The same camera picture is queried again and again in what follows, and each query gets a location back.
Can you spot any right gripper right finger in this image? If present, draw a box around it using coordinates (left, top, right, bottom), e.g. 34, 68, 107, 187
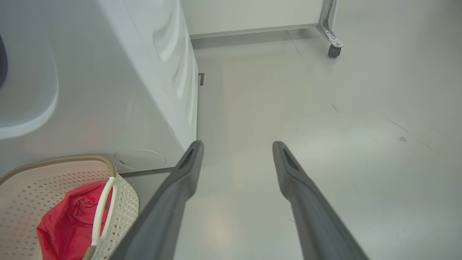
272, 141, 369, 260

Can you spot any round white filter cover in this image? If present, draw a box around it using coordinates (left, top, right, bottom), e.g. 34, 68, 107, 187
114, 148, 167, 170

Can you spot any white front-loading washing machine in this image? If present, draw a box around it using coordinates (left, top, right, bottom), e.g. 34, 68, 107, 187
0, 0, 200, 177

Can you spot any metal partition leg bracket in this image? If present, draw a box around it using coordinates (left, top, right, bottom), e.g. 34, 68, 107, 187
317, 0, 344, 48

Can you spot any cream perforated laundry basket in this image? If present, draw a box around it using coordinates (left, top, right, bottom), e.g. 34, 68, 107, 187
0, 155, 140, 260

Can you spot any white partition panel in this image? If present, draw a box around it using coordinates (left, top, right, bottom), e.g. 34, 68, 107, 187
180, 0, 338, 39

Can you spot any red and white garment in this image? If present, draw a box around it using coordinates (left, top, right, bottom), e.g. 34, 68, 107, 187
36, 182, 113, 260

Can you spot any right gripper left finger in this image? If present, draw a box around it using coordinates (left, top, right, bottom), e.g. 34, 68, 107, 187
108, 140, 204, 260

